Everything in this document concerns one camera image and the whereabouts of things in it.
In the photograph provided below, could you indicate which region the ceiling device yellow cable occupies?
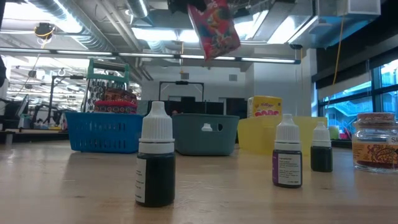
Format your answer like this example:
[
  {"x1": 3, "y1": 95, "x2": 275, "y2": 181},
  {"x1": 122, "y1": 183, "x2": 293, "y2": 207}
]
[{"x1": 34, "y1": 22, "x2": 57, "y2": 41}]

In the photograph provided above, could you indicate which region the glass jar cork lid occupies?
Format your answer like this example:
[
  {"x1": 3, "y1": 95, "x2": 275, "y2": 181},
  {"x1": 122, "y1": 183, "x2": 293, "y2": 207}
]
[{"x1": 351, "y1": 112, "x2": 398, "y2": 174}]

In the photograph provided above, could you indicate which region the yellow Corn Pops box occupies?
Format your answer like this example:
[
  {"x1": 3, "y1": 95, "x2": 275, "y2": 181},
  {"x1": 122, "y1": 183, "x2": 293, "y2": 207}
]
[{"x1": 248, "y1": 95, "x2": 284, "y2": 118}]

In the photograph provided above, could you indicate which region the black metal rig frame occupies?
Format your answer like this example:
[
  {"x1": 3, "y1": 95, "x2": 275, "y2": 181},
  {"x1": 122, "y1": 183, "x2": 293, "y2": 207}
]
[
  {"x1": 159, "y1": 80, "x2": 205, "y2": 102},
  {"x1": 48, "y1": 74, "x2": 86, "y2": 125}
]

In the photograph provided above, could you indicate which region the grey plastic bin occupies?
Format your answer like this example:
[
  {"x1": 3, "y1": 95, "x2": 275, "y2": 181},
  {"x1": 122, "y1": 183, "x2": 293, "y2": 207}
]
[{"x1": 171, "y1": 113, "x2": 240, "y2": 156}]

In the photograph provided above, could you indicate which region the linear ceiling light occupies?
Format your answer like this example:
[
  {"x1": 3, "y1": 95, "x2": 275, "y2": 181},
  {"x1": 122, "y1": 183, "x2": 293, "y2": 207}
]
[{"x1": 0, "y1": 46, "x2": 302, "y2": 65}]

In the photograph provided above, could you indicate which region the red-lidded patterned paprika tin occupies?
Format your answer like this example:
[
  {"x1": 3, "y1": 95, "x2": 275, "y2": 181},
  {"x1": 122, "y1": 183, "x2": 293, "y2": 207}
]
[{"x1": 94, "y1": 100, "x2": 138, "y2": 114}]

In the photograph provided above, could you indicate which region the steel box grater teal handle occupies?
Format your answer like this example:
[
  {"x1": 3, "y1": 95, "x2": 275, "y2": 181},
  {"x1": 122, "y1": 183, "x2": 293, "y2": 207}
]
[{"x1": 81, "y1": 58, "x2": 130, "y2": 113}]

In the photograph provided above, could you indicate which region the dark green dropper bottle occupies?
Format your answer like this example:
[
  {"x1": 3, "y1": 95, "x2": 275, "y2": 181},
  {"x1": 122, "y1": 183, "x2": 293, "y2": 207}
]
[{"x1": 310, "y1": 121, "x2": 333, "y2": 174}]

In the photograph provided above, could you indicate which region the orange hanging cord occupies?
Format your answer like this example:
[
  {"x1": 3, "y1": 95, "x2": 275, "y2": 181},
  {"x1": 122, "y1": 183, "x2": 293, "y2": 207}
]
[{"x1": 332, "y1": 15, "x2": 346, "y2": 86}]

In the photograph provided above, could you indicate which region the blue plastic basket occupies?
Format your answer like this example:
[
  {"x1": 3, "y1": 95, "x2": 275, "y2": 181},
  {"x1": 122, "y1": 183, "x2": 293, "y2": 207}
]
[{"x1": 65, "y1": 111, "x2": 144, "y2": 154}]

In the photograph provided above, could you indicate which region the dark background workbench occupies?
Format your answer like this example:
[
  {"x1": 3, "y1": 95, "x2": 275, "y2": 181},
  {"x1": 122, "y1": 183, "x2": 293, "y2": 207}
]
[{"x1": 0, "y1": 129, "x2": 70, "y2": 144}]

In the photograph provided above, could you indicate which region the red Froot Loops box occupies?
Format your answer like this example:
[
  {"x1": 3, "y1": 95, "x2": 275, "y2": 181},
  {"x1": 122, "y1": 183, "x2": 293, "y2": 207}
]
[{"x1": 187, "y1": 0, "x2": 242, "y2": 62}]

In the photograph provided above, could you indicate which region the yellow translucent plastic bin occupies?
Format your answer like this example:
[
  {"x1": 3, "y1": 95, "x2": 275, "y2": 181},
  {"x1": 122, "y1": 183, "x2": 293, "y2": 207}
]
[{"x1": 238, "y1": 116, "x2": 328, "y2": 156}]

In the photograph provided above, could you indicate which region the purple-label dropper bottle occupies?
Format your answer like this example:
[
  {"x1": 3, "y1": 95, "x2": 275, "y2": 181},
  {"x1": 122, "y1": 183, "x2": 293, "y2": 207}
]
[{"x1": 272, "y1": 113, "x2": 303, "y2": 189}]

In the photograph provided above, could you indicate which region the black dropper bottle white label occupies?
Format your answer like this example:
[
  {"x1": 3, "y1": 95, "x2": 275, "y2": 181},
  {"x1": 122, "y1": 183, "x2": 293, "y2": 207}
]
[{"x1": 135, "y1": 101, "x2": 177, "y2": 208}]

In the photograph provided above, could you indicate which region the pale green container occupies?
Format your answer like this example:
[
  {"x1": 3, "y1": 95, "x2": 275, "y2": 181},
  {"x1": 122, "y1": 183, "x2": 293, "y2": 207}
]
[{"x1": 328, "y1": 125, "x2": 340, "y2": 140}]

